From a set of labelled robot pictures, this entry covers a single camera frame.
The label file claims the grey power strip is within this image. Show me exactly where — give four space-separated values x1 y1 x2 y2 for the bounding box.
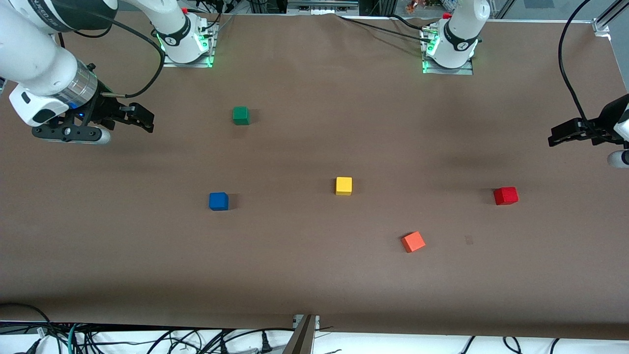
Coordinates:
287 0 360 12

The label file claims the black looped floor cable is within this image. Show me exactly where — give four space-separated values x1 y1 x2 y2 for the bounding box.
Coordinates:
0 303 53 340

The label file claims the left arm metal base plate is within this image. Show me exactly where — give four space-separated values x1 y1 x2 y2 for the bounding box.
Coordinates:
421 25 474 76

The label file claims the metal and wood bracket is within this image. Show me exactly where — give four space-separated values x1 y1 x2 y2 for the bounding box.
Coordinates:
283 314 321 354

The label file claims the red cube block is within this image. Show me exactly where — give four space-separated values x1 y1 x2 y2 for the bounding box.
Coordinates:
493 186 519 206

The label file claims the brown table cover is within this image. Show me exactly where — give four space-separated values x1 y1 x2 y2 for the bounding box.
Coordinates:
0 10 629 341

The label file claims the orange cube block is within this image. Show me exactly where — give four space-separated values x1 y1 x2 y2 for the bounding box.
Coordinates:
401 231 427 254

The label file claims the aluminium frame corner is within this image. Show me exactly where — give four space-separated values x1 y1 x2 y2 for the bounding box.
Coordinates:
592 0 629 36

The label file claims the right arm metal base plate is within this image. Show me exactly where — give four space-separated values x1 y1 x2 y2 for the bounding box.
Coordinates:
162 20 217 68

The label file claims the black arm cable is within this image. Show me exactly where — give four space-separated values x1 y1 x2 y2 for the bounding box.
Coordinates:
558 0 591 121
59 7 166 99

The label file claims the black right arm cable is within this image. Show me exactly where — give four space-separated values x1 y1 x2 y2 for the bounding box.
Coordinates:
59 7 166 99

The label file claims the black cable on table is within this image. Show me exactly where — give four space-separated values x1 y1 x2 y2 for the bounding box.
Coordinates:
336 14 432 43

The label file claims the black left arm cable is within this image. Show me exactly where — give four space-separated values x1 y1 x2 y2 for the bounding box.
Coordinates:
558 0 591 121

